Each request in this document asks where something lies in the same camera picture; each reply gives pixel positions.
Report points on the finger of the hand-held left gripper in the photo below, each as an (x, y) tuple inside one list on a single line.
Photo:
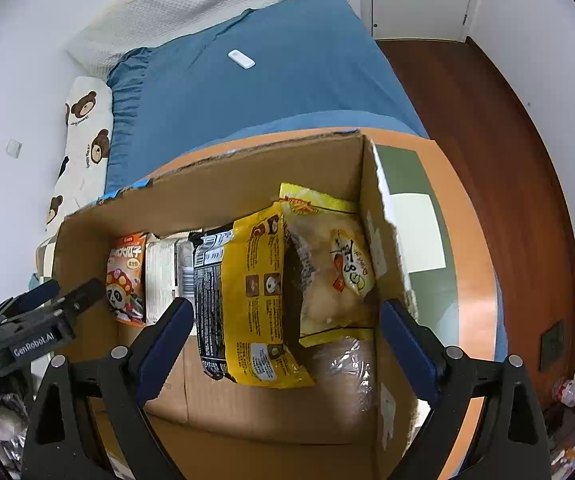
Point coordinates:
[(85, 295), (42, 292)]

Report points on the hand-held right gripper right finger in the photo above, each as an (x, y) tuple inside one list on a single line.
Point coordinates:
[(407, 345)]

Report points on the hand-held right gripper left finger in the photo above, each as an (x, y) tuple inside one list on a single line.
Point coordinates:
[(167, 342)]

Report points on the orange panda snack packet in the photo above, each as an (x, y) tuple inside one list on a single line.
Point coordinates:
[(127, 280)]

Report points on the white silver snack packet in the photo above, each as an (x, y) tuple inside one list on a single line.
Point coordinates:
[(165, 275)]

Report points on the clear plastic bread bag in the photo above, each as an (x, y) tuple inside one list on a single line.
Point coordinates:
[(342, 375)]

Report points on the yellow pastry bag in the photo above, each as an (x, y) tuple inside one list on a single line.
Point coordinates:
[(332, 280)]

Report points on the black yellow snack packet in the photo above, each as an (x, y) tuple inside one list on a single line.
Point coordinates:
[(252, 290)]

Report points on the cardboard box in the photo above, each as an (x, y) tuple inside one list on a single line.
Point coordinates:
[(217, 190)]

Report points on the light blue cloth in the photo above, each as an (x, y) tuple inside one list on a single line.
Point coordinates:
[(502, 330)]

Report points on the bear print pillow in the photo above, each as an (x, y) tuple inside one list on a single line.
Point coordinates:
[(87, 135)]

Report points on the green checkered tablecloth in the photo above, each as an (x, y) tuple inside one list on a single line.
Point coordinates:
[(417, 175)]

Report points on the white remote control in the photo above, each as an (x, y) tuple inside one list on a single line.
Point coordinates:
[(241, 58)]

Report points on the blue bed sheet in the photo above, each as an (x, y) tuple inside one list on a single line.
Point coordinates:
[(277, 75)]

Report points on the white quilted headboard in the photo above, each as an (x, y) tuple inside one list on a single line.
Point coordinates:
[(177, 5)]

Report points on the white wall switch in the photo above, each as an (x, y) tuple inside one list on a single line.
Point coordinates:
[(14, 148)]

